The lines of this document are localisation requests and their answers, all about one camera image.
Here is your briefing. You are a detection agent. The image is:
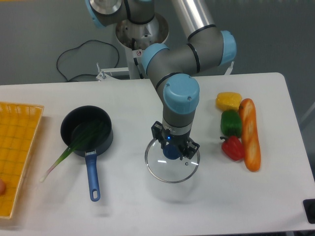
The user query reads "black cable on floor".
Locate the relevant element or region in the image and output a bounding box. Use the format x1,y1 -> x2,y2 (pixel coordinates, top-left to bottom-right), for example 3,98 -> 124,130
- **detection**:
56,39 -> 120,83

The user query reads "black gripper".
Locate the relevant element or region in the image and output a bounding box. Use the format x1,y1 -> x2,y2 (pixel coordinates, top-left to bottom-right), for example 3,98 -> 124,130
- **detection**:
151,121 -> 199,160

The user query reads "black device at table edge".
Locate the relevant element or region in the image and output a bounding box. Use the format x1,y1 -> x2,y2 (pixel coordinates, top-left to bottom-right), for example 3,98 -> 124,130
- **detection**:
303,199 -> 315,224

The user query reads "green bell pepper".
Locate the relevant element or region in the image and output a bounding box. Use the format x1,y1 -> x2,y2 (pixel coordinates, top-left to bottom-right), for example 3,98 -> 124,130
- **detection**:
220,110 -> 242,138

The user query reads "dark pot with blue handle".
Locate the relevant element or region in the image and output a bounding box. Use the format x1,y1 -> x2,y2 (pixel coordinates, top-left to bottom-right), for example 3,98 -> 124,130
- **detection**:
61,105 -> 113,202

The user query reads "red bell pepper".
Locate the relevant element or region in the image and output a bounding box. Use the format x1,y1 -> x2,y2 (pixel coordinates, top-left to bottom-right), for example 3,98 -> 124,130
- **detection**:
220,136 -> 245,161

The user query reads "yellow bell pepper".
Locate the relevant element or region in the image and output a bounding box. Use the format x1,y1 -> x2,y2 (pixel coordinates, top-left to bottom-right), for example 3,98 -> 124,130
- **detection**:
216,92 -> 242,111

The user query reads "glass pot lid blue knob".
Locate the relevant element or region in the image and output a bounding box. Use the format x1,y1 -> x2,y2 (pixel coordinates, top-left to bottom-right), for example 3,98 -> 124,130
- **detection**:
145,139 -> 200,183

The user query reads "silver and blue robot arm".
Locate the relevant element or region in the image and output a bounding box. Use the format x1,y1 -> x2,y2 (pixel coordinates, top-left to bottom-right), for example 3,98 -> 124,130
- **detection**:
86,0 -> 237,160

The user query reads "yellow woven basket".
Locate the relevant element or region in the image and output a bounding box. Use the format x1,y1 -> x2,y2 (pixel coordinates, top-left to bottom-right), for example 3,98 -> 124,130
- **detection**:
0,102 -> 44,219

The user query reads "orange baguette bread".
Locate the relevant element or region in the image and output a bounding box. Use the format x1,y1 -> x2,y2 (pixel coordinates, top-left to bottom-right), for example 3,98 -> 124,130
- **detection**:
239,98 -> 261,172

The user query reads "green onion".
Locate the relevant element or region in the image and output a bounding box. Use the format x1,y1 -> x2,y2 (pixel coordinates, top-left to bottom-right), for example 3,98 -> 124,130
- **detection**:
39,119 -> 108,183

